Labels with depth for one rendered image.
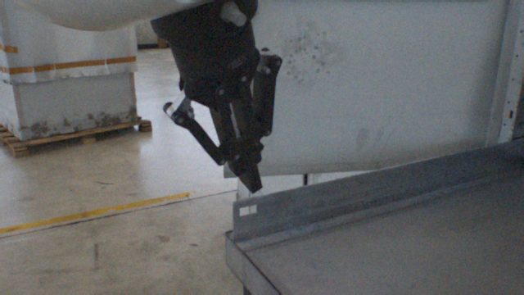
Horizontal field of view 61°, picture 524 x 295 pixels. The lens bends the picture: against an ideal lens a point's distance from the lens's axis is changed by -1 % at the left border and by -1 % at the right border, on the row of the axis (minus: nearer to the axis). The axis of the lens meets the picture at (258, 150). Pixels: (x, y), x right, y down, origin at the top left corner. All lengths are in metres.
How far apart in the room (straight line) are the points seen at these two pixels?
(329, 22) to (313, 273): 0.52
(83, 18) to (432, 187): 0.80
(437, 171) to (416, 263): 0.28
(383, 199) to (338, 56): 0.31
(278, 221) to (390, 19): 0.49
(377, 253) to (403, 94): 0.44
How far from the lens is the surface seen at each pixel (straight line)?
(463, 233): 0.80
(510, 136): 1.13
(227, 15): 0.35
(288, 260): 0.66
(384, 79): 1.01
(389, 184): 0.84
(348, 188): 0.78
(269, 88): 0.47
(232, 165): 0.51
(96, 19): 0.21
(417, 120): 1.06
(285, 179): 1.90
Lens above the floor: 1.20
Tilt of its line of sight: 19 degrees down
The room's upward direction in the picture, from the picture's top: straight up
